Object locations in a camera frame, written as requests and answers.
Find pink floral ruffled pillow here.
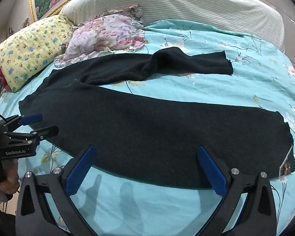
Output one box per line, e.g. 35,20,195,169
53,4,146,68

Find person's left hand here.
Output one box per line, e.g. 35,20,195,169
0,157,20,197

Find black pants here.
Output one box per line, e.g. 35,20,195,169
18,46,295,190

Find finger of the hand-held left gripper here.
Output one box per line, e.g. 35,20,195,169
0,114,43,134
4,125,59,146

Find yellow printed pillow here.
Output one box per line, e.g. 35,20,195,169
0,14,75,93

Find light blue floral blanket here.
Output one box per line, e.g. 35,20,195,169
0,19,295,236

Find striped padded headboard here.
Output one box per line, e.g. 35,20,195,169
59,0,286,53

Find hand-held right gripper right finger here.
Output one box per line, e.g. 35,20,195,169
197,145,277,236

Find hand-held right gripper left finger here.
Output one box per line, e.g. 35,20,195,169
16,145,96,236

